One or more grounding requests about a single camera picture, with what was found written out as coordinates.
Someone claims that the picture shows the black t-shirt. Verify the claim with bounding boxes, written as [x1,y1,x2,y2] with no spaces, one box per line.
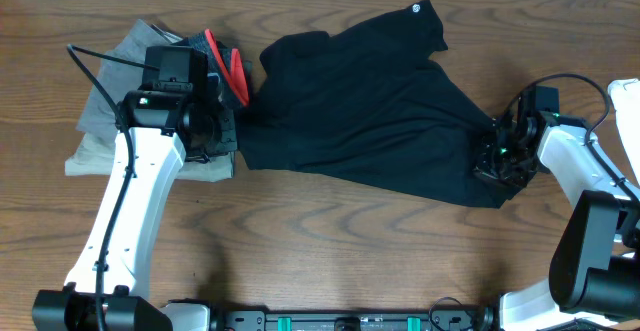
[237,0,514,208]

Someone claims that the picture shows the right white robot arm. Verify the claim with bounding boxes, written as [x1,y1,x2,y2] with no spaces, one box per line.
[471,111,639,330]

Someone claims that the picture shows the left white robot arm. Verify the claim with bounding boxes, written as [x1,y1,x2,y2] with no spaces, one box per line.
[32,91,235,330]

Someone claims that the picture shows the black shorts red waistband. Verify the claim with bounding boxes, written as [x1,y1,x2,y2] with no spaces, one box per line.
[186,29,250,111]

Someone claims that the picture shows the grey folded shorts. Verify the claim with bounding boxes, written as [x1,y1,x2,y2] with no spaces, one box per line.
[65,20,235,182]

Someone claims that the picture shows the white garment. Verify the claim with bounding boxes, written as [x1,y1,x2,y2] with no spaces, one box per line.
[607,78,640,180]

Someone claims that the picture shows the right black cable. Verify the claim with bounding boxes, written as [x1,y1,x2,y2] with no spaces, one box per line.
[502,73,640,207]

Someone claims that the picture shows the black cable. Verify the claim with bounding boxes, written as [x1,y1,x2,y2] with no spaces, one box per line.
[65,43,161,331]
[502,73,640,207]

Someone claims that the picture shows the left black cable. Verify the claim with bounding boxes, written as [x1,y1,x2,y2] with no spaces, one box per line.
[65,43,161,331]

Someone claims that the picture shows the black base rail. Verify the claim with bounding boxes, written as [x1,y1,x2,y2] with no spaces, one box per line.
[164,309,501,331]

